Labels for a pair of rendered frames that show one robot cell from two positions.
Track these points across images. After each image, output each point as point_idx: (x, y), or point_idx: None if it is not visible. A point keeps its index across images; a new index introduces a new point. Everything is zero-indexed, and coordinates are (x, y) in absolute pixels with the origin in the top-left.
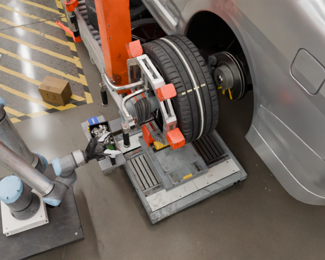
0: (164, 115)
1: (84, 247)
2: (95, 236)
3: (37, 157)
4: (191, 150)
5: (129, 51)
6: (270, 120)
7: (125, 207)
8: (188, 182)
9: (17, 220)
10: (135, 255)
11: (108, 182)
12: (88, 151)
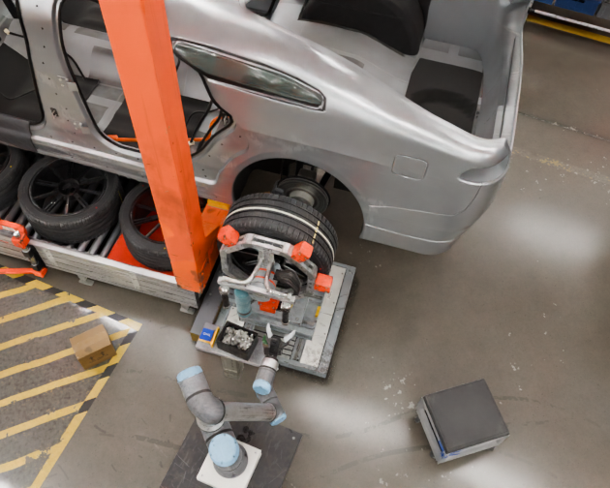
0: (309, 270)
1: None
2: None
3: None
4: None
5: (228, 241)
6: (385, 212)
7: (288, 387)
8: (319, 317)
9: (238, 476)
10: (339, 413)
11: (249, 382)
12: (275, 351)
